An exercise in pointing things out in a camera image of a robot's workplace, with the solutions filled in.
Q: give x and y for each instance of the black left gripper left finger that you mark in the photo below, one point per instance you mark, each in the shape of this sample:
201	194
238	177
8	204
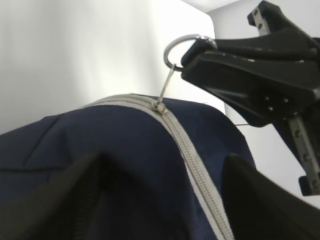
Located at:
61	209

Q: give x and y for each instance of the navy blue lunch bag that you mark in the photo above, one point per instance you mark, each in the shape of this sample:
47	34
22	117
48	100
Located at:
147	191

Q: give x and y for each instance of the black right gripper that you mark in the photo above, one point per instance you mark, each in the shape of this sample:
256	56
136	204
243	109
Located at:
266	79

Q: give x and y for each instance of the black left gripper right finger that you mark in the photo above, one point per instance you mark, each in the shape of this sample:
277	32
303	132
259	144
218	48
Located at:
258	209

